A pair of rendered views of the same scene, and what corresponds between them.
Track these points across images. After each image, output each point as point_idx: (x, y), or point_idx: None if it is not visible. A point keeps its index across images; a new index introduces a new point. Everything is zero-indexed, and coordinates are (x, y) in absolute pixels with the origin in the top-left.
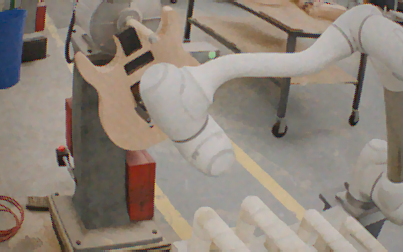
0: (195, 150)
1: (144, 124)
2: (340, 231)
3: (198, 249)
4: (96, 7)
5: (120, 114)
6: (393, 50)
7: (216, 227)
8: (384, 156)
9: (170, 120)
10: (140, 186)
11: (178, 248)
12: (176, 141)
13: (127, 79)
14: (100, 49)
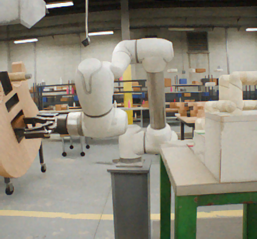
0: (112, 118)
1: (21, 153)
2: (198, 128)
3: (242, 101)
4: None
5: (8, 147)
6: (163, 46)
7: (253, 71)
8: (139, 128)
9: (108, 93)
10: None
11: (228, 115)
12: (102, 115)
13: (8, 116)
14: None
